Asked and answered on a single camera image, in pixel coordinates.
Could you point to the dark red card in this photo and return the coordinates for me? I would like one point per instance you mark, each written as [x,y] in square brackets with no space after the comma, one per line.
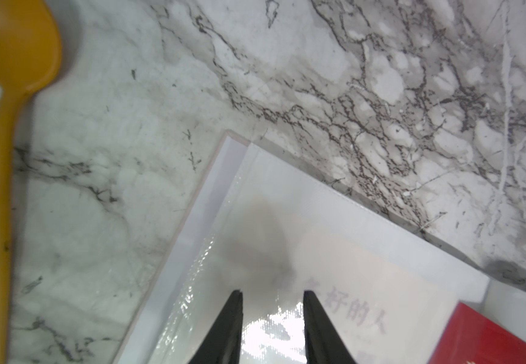
[470,337]

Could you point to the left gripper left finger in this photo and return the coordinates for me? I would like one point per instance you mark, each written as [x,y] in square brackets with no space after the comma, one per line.
[222,344]

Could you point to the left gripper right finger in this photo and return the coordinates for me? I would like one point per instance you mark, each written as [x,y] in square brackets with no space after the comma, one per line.
[322,341]

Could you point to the white photo album book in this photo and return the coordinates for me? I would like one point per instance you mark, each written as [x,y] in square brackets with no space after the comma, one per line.
[261,226]

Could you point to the beige card red text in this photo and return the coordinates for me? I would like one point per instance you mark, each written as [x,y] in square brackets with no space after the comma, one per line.
[383,313]

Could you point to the yellow spoon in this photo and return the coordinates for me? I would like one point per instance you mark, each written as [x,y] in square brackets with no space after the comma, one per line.
[30,58]

